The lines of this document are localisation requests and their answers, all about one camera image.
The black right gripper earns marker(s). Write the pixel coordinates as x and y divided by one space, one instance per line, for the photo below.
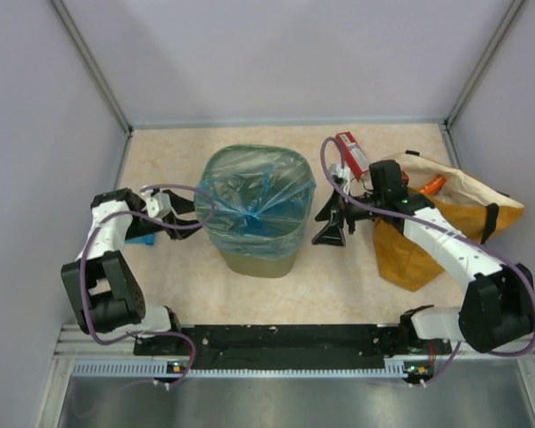
333 234

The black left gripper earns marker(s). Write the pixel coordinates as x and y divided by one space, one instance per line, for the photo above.
180 204

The blue plastic trash bag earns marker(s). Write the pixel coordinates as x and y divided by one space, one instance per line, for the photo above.
254 205

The olive green plastic trash bin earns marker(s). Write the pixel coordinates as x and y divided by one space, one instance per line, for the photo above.
258 249

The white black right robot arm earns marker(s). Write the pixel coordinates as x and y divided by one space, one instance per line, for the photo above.
499 302

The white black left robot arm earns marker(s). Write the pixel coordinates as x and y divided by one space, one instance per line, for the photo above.
106 299

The folded blue trash bag roll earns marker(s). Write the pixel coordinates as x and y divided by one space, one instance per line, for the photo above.
148 240

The red rectangular carton box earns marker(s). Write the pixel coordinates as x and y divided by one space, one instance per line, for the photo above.
354 156

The orange packet in tote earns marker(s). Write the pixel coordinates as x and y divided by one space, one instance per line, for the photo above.
433 186

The yellow canvas tote bag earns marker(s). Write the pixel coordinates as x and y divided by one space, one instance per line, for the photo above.
465 202

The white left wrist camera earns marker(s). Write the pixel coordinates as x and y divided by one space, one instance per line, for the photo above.
157 203

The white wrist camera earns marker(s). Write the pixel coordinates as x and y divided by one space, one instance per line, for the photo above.
157 203
342 175

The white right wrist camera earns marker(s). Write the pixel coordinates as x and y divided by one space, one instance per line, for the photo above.
342 175

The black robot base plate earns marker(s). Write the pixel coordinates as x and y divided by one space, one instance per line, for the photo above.
305 346

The grey slotted cable duct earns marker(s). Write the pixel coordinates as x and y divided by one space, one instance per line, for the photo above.
392 369

